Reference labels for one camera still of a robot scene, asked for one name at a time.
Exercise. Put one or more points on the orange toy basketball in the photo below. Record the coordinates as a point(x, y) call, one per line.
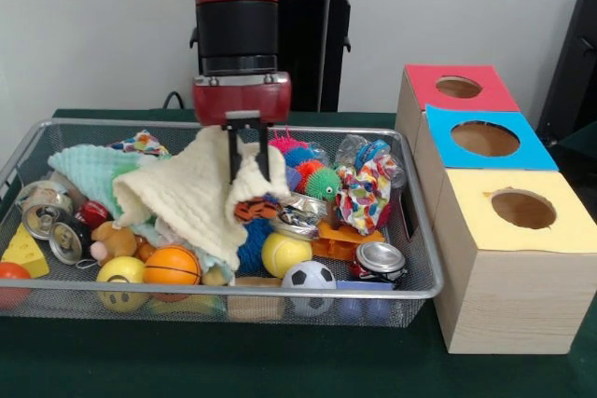
point(173, 266)

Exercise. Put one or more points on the mint green cloth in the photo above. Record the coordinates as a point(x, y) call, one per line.
point(89, 170)

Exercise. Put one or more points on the clear mesh bin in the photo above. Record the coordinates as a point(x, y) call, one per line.
point(420, 267)

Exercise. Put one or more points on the black and white soccer ball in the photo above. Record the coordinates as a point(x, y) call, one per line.
point(308, 275)

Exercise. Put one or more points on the yellow smiley ball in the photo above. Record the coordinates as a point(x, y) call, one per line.
point(119, 270)

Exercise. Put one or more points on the multicolour patterned cloth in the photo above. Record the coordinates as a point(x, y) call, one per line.
point(364, 195)

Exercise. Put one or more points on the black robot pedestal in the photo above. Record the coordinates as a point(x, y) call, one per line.
point(317, 53)

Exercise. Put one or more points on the silver drink can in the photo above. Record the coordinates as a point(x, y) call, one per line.
point(44, 212)

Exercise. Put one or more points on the black monitor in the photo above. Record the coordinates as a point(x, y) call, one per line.
point(574, 72)

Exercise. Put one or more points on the wooden box with three holes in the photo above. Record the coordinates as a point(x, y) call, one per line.
point(504, 305)

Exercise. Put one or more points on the yellow cheese wedge toy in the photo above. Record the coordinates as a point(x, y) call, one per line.
point(23, 253)

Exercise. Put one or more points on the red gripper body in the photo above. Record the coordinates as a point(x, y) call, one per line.
point(241, 100)

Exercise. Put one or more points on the yellow tennis ball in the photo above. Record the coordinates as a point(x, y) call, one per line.
point(285, 253)

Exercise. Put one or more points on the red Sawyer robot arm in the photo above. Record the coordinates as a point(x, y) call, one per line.
point(238, 34)

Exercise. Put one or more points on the crushed red drink can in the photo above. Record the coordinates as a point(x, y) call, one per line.
point(381, 258)

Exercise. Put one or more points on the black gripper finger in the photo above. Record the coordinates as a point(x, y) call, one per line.
point(234, 151)
point(264, 151)

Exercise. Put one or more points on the cream knitted cloth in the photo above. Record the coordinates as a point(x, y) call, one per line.
point(196, 193)

